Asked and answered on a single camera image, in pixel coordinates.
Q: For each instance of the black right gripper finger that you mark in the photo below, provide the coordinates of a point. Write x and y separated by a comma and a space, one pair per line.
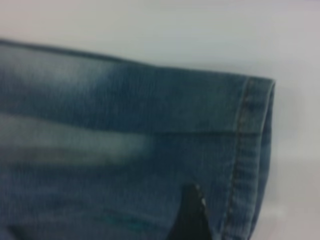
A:
192, 220

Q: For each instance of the blue denim shorts with print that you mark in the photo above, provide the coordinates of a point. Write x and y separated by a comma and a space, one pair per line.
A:
125, 112

